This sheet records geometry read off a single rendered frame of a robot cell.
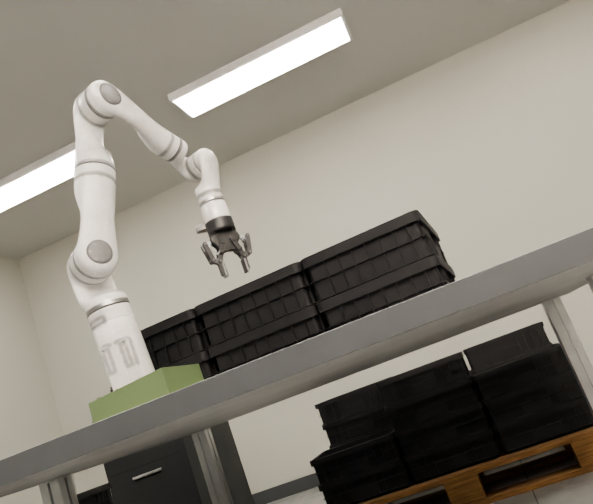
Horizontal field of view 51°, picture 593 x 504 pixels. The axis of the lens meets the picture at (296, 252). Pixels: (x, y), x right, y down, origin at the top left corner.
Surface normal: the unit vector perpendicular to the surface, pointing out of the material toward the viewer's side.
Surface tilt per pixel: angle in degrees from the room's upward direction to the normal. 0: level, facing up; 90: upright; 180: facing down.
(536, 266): 90
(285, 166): 90
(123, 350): 90
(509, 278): 90
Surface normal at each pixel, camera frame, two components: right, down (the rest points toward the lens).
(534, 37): -0.27, -0.14
